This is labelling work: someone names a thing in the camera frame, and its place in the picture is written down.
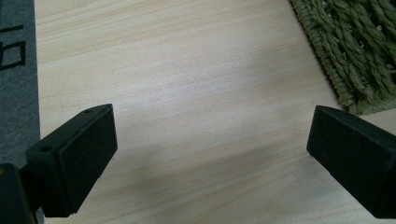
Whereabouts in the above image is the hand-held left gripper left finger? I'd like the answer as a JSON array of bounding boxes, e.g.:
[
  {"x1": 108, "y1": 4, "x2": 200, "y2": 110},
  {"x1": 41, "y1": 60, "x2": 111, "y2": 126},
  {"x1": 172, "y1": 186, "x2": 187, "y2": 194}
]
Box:
[{"x1": 20, "y1": 103, "x2": 119, "y2": 218}]

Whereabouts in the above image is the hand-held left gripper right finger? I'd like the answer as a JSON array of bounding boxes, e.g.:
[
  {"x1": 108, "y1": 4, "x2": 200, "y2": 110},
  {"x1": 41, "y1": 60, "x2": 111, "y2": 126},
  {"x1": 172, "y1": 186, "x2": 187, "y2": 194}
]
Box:
[{"x1": 306, "y1": 105, "x2": 396, "y2": 219}]

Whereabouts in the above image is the grey felt mat black print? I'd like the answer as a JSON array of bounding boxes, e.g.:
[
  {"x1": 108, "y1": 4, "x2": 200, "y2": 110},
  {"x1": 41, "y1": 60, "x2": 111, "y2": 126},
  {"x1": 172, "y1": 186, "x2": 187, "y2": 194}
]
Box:
[{"x1": 0, "y1": 0, "x2": 41, "y2": 171}]

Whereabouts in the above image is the green woven straw mat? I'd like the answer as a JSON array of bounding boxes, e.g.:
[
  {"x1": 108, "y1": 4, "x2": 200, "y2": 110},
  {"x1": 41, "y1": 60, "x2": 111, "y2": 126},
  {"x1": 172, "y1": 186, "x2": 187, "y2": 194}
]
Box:
[{"x1": 289, "y1": 0, "x2": 396, "y2": 116}]

